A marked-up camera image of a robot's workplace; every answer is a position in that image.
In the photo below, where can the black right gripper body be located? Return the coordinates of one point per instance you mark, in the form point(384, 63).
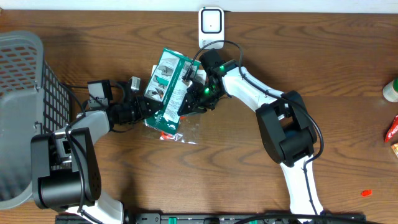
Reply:
point(195, 99)

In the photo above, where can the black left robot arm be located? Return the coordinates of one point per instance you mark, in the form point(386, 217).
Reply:
point(65, 172)

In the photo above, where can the orange tissue pack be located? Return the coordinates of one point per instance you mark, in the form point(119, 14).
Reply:
point(394, 148)

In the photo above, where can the black mounting rail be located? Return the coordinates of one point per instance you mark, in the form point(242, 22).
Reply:
point(270, 218)

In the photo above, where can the red snack stick packet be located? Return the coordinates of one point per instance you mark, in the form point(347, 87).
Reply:
point(392, 130)

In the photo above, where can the grey plastic basket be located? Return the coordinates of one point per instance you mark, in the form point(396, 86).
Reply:
point(32, 102)

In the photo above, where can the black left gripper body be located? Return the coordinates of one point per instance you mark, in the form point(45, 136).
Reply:
point(140, 108)

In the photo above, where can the green grip gloves package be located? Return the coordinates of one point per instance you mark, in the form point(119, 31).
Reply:
point(167, 86)

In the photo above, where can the white barcode scanner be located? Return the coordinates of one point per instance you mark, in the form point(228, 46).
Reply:
point(210, 27)

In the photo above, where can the red dustpan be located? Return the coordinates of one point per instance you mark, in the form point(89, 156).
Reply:
point(187, 131)

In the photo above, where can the red sticker on table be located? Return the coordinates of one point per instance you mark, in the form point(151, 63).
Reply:
point(366, 193)

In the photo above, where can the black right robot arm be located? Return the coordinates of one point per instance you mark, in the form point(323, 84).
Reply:
point(287, 130)

